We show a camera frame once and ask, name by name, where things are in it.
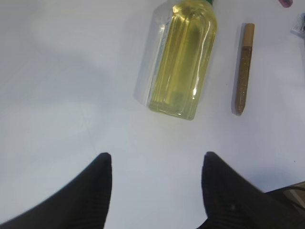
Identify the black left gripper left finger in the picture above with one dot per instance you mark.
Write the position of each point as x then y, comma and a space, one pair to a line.
81, 204

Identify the yellow tea bottle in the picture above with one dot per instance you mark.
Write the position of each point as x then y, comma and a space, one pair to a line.
176, 57

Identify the gold glitter pen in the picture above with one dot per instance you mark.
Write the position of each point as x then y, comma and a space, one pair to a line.
242, 70

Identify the clear plastic ruler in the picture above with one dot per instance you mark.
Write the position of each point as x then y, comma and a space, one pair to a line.
298, 28

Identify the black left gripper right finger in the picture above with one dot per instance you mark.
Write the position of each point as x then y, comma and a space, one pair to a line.
231, 202

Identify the pink scissors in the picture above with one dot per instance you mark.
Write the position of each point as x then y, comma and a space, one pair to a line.
286, 3

